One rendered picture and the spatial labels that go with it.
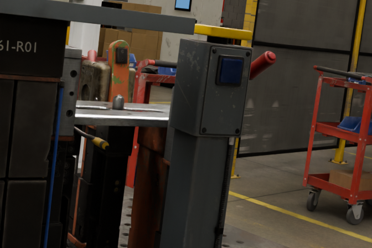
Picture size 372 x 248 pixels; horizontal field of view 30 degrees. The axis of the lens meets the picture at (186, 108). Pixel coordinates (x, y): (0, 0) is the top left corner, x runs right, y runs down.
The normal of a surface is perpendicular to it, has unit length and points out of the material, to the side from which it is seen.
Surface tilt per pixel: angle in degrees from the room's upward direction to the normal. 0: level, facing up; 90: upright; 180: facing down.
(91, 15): 90
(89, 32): 90
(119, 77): 78
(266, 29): 90
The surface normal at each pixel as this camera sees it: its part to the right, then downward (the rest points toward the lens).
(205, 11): 0.73, 0.18
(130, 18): 0.51, 0.18
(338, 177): -0.88, -0.05
